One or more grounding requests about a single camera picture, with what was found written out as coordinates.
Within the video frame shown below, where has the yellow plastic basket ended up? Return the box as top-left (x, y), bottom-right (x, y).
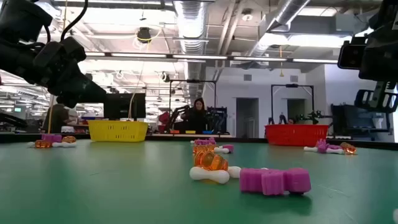
top-left (87, 119), bottom-right (149, 143)

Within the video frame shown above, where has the long yellow cable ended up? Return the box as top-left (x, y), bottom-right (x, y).
top-left (47, 95), bottom-right (55, 134)

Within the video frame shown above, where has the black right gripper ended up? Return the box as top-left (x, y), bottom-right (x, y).
top-left (354, 21), bottom-right (398, 113)

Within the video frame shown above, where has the black ceiling dome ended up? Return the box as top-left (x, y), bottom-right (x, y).
top-left (136, 27), bottom-right (152, 44)

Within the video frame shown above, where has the person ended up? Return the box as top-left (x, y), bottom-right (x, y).
top-left (181, 97), bottom-right (212, 134)
top-left (42, 103), bottom-right (78, 134)

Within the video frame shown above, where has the red bag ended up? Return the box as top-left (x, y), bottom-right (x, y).
top-left (157, 111), bottom-right (170, 133)

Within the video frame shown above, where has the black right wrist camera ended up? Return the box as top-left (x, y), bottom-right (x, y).
top-left (337, 43), bottom-right (368, 70)

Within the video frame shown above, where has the yellow hanging pendant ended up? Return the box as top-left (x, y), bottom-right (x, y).
top-left (279, 45), bottom-right (285, 78)

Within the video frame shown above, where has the black computer monitor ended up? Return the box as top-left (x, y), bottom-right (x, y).
top-left (103, 93), bottom-right (147, 121)

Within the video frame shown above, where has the black background rig frame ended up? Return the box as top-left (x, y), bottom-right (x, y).
top-left (271, 83), bottom-right (315, 125)
top-left (169, 79), bottom-right (218, 134)

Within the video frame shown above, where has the white light bar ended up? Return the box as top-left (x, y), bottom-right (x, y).
top-left (83, 52), bottom-right (340, 65)

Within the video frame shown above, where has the yellow hanging cable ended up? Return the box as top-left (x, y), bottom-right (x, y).
top-left (127, 27), bottom-right (164, 121)

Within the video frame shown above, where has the green table mat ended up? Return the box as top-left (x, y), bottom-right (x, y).
top-left (0, 139), bottom-right (398, 224)

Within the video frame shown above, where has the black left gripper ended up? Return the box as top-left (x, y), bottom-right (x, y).
top-left (32, 42), bottom-right (107, 108)

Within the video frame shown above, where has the silver ventilation duct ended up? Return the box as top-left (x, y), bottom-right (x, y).
top-left (248, 0), bottom-right (312, 58)
top-left (173, 0), bottom-right (210, 94)

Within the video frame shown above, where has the red plastic basket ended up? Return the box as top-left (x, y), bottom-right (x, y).
top-left (264, 124), bottom-right (329, 147)

